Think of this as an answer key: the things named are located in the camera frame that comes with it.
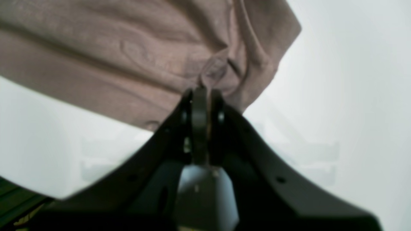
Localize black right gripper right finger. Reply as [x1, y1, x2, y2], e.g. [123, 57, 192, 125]
[208, 90, 382, 231]

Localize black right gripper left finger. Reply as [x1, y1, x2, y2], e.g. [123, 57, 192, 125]
[28, 88, 208, 231]

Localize mauve T-shirt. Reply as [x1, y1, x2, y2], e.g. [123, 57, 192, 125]
[0, 0, 302, 131]

